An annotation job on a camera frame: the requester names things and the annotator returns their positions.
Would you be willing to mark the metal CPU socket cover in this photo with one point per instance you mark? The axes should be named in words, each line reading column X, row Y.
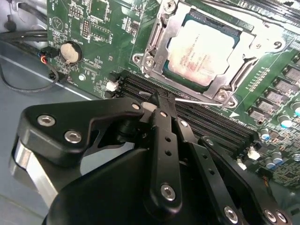
column 165, row 38

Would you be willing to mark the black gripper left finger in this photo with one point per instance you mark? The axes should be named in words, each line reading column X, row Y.
column 58, row 126

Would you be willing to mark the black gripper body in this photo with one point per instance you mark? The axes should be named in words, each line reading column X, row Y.
column 105, row 199

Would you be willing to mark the silver CPU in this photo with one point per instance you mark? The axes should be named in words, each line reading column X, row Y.
column 201, row 51

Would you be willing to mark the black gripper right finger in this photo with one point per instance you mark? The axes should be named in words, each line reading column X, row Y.
column 208, row 165

